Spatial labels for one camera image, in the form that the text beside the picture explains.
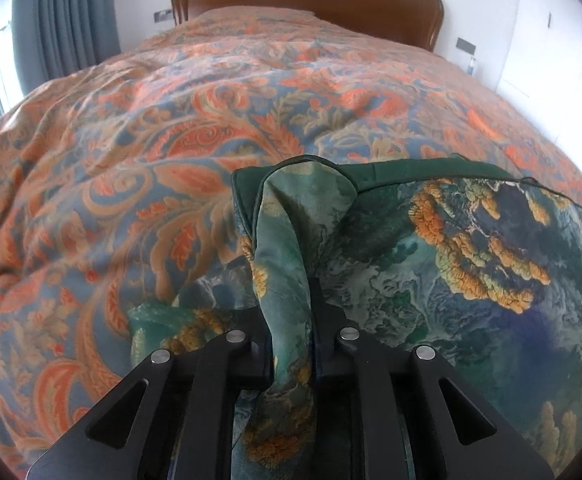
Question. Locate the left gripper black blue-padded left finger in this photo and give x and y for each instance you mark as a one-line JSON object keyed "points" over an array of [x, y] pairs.
{"points": [[171, 417]]}

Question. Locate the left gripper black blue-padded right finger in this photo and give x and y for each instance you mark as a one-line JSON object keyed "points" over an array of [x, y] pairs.
{"points": [[390, 413]]}

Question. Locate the green landscape print silk jacket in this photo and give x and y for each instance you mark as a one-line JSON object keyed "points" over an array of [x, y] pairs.
{"points": [[483, 267]]}

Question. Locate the orange blue paisley bedspread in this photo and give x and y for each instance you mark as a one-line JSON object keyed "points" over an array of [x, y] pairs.
{"points": [[115, 181]]}

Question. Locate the white wardrobe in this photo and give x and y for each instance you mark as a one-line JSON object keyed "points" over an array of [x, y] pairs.
{"points": [[542, 76]]}

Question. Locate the grey-blue curtain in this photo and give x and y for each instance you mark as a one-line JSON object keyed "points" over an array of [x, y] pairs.
{"points": [[56, 38]]}

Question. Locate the grey wall switch right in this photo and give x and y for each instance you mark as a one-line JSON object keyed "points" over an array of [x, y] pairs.
{"points": [[465, 46]]}

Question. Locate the grey wall switch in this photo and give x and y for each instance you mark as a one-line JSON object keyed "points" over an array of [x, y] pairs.
{"points": [[162, 16], [465, 46]]}

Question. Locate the grey wall switch left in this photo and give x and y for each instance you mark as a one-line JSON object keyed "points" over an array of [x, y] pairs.
{"points": [[162, 16]]}

